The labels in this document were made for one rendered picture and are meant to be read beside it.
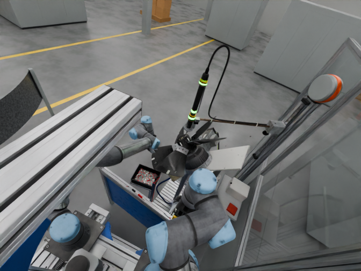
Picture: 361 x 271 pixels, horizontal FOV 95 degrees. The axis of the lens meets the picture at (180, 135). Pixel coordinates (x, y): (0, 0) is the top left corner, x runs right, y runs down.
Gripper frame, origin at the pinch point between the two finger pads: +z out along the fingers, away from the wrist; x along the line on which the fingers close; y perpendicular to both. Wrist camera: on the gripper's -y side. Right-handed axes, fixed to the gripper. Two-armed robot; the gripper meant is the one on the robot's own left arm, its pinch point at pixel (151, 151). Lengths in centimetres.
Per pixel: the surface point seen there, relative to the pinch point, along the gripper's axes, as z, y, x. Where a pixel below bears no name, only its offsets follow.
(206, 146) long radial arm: 7.3, 35.9, 34.0
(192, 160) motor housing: 2.4, 34.5, 8.9
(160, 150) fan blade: 4.6, 2.4, 7.7
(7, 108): -24, -155, -36
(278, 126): -27, 85, 40
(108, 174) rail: 13.0, -26.8, -29.8
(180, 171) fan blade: -6.7, 35.9, -11.3
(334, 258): -35, 107, -36
